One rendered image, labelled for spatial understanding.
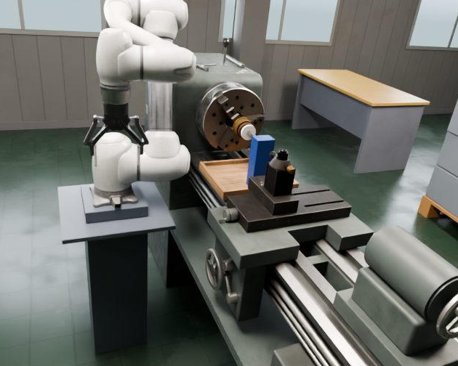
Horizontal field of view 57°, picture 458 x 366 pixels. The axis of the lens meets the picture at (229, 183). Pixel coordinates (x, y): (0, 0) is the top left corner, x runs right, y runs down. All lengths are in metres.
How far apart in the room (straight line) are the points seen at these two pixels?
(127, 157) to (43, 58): 3.18
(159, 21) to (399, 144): 3.33
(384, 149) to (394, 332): 3.48
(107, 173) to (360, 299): 1.06
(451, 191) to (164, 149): 2.58
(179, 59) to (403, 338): 0.96
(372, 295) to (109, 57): 0.97
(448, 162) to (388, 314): 2.68
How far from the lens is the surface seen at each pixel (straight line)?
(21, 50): 4.79
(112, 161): 1.72
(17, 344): 2.41
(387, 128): 4.44
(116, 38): 1.28
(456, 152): 3.70
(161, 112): 1.76
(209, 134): 1.97
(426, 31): 6.78
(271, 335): 1.63
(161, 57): 1.28
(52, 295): 2.62
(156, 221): 1.78
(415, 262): 1.11
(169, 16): 1.79
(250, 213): 1.45
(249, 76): 2.17
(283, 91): 5.62
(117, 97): 1.31
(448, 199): 3.77
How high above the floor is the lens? 1.71
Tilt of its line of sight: 27 degrees down
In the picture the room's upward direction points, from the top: 6 degrees clockwise
